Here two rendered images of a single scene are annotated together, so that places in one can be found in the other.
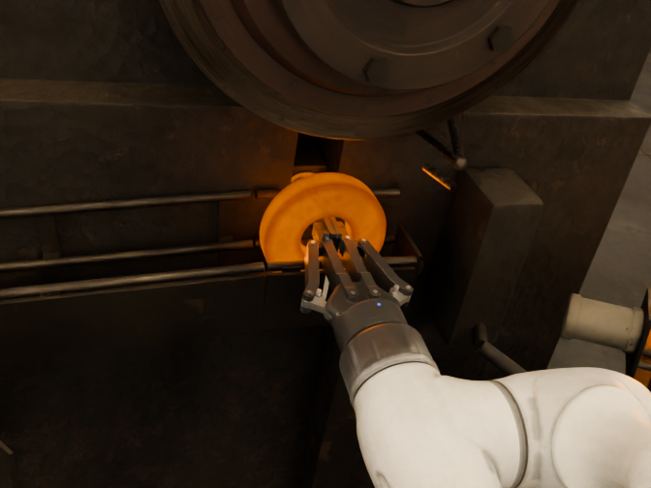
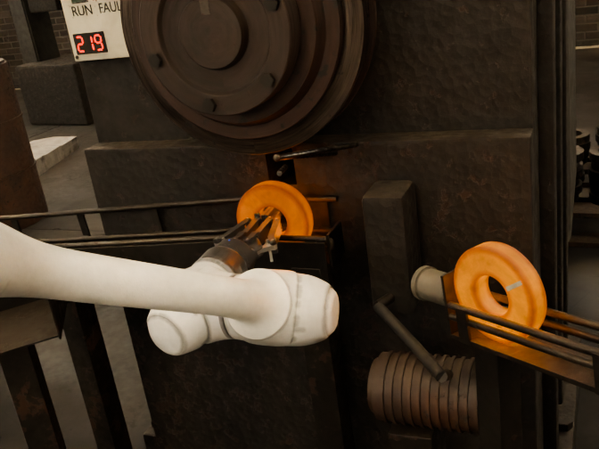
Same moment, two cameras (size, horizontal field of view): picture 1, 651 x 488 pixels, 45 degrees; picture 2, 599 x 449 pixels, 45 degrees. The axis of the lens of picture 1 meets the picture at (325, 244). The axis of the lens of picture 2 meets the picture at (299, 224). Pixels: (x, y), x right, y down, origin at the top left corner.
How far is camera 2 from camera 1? 1.01 m
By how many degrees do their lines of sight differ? 43
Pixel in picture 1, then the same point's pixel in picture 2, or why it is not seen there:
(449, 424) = not seen: hidden behind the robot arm
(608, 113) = (488, 136)
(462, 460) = not seen: hidden behind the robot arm
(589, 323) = (422, 284)
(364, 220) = (289, 209)
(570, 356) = not seen: outside the picture
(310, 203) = (253, 197)
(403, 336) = (218, 251)
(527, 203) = (387, 197)
